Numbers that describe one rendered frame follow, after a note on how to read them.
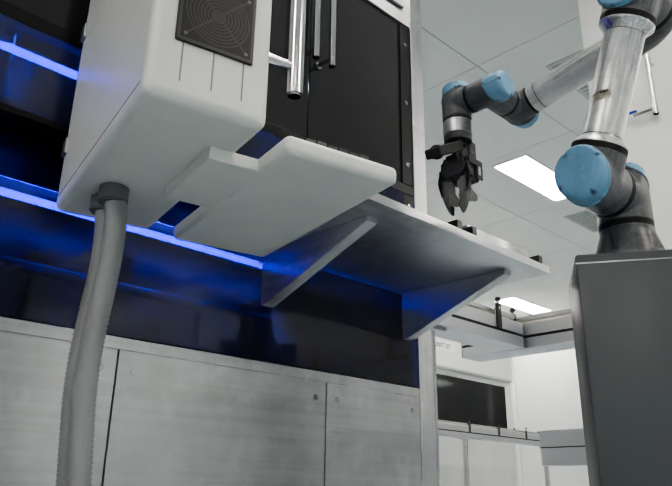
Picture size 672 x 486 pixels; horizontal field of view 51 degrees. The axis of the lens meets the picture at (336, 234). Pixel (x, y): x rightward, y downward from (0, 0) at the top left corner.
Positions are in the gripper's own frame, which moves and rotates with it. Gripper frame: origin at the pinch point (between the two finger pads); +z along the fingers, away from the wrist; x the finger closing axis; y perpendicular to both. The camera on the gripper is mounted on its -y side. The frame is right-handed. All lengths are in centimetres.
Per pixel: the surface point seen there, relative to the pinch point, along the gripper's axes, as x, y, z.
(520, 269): -5.1, 19.0, 12.4
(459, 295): 11.5, 15.7, 16.8
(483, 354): 61, 98, 14
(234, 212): -1, -66, 21
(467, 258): -0.7, 2.8, 12.5
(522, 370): 479, 812, -115
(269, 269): 28.6, -34.3, 17.6
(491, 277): 1.4, 15.7, 13.9
